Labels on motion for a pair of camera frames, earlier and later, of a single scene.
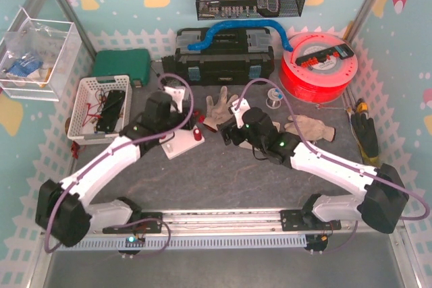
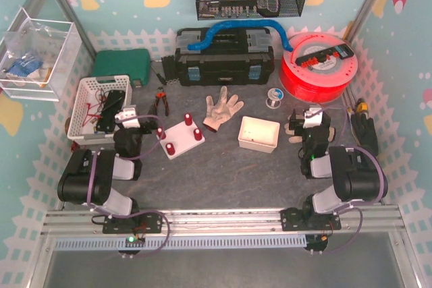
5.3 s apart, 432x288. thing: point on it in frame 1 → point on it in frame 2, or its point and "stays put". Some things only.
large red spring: (197, 135) stays put
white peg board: (178, 141) stays put
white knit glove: (219, 112) stays put
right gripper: (228, 131) → (296, 125)
